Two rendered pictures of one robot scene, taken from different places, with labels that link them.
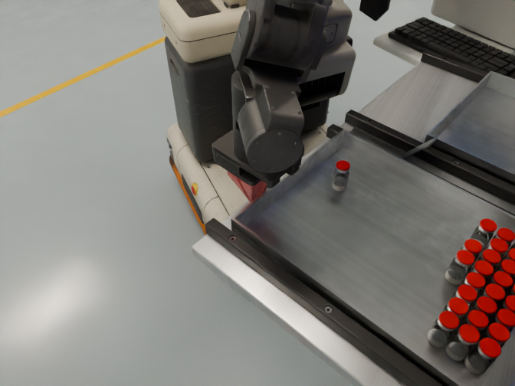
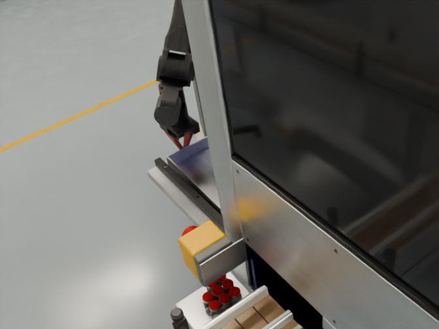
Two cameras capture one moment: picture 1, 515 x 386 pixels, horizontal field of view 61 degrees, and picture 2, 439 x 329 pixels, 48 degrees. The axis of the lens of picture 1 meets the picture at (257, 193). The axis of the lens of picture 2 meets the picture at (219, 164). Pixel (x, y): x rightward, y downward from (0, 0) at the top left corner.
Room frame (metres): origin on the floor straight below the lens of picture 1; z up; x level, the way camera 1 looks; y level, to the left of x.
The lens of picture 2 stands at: (-0.52, -0.43, 1.67)
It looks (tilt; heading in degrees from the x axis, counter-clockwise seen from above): 39 degrees down; 20
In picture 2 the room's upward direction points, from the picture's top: 10 degrees counter-clockwise
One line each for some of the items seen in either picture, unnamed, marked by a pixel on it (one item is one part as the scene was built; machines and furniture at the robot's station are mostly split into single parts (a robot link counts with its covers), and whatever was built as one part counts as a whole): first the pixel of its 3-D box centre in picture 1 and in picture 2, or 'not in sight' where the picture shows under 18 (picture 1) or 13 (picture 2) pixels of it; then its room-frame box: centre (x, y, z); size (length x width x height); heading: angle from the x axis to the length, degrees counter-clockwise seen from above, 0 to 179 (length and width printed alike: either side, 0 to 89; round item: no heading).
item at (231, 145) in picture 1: (256, 138); (176, 114); (0.42, 0.00, 1.01); 0.10 x 0.07 x 0.07; 48
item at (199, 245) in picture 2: not in sight; (207, 252); (0.02, -0.18, 0.99); 0.08 x 0.07 x 0.07; 48
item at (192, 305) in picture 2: not in sight; (222, 312); (-0.02, -0.20, 0.87); 0.14 x 0.13 x 0.02; 48
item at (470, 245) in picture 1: (467, 256); not in sight; (0.32, -0.26, 0.90); 0.02 x 0.02 x 0.05
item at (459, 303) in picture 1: (473, 283); not in sight; (0.28, -0.26, 0.90); 0.18 x 0.02 x 0.05; 137
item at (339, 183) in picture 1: (340, 176); not in sight; (0.47, -0.12, 0.90); 0.02 x 0.02 x 0.04
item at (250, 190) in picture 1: (249, 175); (179, 135); (0.43, 0.01, 0.94); 0.07 x 0.07 x 0.09; 48
